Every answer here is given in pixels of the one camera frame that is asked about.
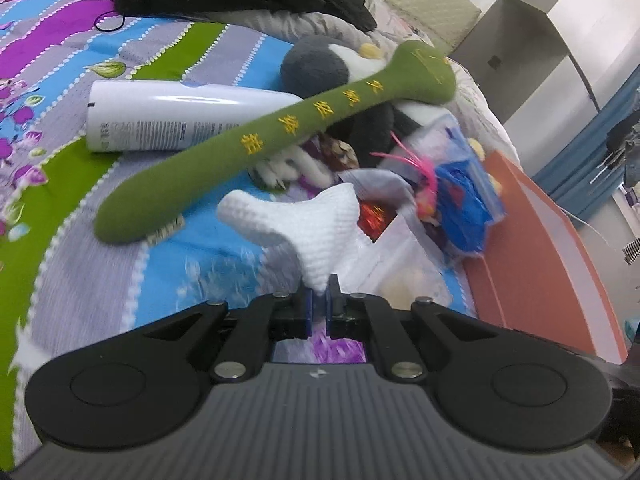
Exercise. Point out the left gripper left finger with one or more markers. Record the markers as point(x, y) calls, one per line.
point(267, 320)

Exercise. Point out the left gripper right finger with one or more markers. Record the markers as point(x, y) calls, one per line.
point(372, 321)

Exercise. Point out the white knitted cloth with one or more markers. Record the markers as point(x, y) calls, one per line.
point(323, 232)

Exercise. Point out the blue plastic bag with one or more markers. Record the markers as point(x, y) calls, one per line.
point(468, 204)

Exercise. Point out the pink ribbon snack packet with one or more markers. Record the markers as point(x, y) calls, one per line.
point(423, 178)

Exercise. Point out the orange cardboard box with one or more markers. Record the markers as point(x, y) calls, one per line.
point(536, 275)

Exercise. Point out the colourful striped floral bedsheet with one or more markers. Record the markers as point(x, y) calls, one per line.
point(61, 289)

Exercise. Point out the white cylindrical bottle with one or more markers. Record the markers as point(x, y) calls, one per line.
point(154, 115)

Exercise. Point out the long green plush stick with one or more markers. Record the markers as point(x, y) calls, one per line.
point(151, 199)

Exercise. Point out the grey white penguin plush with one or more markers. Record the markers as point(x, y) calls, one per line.
point(325, 70)

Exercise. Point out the blue curtain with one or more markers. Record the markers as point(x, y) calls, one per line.
point(585, 174)

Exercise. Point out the grey quilt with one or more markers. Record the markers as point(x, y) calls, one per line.
point(469, 105)

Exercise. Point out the grey white wardrobe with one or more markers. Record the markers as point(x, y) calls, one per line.
point(517, 45)

